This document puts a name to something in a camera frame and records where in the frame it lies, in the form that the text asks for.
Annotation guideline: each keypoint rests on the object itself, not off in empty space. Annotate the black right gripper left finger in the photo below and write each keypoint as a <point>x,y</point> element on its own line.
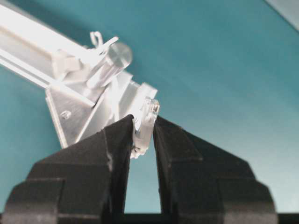
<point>85,183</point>

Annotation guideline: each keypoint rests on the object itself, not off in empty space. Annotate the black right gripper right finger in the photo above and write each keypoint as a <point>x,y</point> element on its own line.
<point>200,183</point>

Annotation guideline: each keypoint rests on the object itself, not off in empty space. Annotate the silver pin at connector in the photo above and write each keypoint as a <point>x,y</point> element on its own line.
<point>117,58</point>

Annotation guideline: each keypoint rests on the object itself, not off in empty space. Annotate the aluminium extrusion frame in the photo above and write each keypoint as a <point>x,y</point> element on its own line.
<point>62,67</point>

